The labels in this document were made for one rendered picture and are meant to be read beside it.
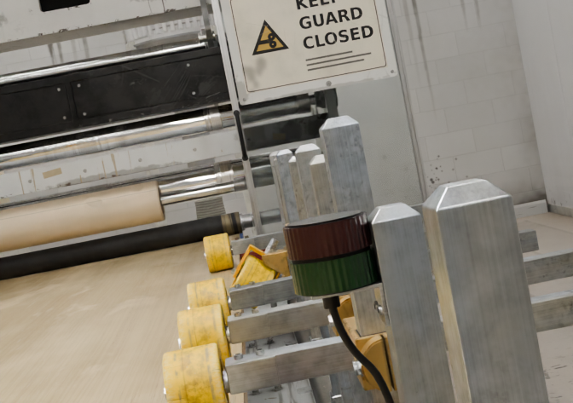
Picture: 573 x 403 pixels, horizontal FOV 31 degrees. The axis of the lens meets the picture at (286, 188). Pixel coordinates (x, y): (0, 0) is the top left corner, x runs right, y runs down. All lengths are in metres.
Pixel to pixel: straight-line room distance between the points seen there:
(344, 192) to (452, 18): 8.67
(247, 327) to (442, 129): 8.31
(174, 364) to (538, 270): 0.51
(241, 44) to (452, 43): 6.67
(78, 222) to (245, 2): 0.81
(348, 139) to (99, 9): 2.44
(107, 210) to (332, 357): 2.07
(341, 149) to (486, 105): 8.67
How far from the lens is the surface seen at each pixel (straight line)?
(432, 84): 9.51
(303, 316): 1.26
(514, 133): 9.67
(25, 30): 3.37
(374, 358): 0.95
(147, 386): 1.28
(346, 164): 0.95
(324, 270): 0.69
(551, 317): 1.05
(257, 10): 3.00
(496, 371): 0.47
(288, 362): 1.01
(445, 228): 0.46
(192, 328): 1.24
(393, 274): 0.71
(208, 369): 1.00
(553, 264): 1.31
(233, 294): 1.50
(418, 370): 0.72
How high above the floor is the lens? 1.17
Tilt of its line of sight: 3 degrees down
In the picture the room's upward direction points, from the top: 11 degrees counter-clockwise
